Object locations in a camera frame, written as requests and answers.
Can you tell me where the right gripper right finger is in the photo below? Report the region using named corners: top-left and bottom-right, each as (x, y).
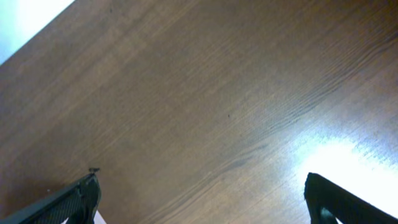
top-left (304, 172), bottom-right (397, 224)

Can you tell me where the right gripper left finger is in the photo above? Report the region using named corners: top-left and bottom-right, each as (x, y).
top-left (1, 172), bottom-right (101, 224)

